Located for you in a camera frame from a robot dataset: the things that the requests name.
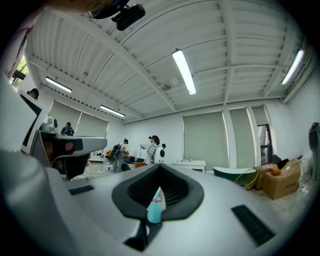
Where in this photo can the person's left hand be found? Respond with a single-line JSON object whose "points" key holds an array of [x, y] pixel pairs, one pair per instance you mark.
{"points": [[68, 146]]}

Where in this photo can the grey roller blind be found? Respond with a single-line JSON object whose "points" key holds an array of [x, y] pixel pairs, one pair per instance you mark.
{"points": [[63, 112], [92, 125], [206, 142], [260, 115], [240, 137]]}

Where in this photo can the black framed window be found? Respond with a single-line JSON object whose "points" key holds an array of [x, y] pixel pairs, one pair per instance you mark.
{"points": [[20, 72]]}

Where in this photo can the white ceiling tube light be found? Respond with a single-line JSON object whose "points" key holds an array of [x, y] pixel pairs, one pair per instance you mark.
{"points": [[112, 111], [293, 67], [58, 85], [184, 72]]}

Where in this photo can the teal toothbrush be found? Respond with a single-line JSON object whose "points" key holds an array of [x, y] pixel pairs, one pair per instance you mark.
{"points": [[157, 195]]}

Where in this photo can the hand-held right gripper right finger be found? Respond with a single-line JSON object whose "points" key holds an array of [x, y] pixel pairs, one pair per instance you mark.
{"points": [[212, 225]]}

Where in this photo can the chrome faucet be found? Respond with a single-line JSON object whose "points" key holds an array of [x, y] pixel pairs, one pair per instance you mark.
{"points": [[190, 158]]}

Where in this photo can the dark freestanding bathtub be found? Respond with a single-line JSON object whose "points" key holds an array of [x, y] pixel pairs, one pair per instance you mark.
{"points": [[230, 173]]}

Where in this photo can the orange sofa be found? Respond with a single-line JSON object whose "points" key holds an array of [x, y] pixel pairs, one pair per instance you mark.
{"points": [[140, 165]]}

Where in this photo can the black framed door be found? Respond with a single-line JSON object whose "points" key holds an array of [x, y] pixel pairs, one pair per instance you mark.
{"points": [[265, 145]]}

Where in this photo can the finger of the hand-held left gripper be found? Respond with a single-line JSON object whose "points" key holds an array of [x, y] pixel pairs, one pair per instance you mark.
{"points": [[96, 145]]}

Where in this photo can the white backpack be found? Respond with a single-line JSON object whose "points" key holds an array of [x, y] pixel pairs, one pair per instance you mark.
{"points": [[159, 153]]}

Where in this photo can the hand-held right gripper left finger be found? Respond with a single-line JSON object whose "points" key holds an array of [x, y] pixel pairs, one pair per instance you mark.
{"points": [[87, 212]]}

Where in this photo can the large cardboard box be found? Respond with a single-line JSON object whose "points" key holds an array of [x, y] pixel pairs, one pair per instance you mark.
{"points": [[282, 185]]}

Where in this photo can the white vanity cabinet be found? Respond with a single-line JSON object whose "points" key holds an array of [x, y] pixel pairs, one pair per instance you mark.
{"points": [[190, 165]]}

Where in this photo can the person's pink clothing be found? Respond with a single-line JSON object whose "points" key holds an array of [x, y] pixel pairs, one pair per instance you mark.
{"points": [[18, 47]]}

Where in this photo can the black head-mounted camera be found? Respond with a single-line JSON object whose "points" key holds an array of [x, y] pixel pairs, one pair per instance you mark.
{"points": [[130, 16]]}

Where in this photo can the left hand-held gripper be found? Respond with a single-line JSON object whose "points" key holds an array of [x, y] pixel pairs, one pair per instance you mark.
{"points": [[12, 120]]}

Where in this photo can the teal toothbrush holder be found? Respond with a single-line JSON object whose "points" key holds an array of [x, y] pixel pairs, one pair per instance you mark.
{"points": [[154, 213]]}

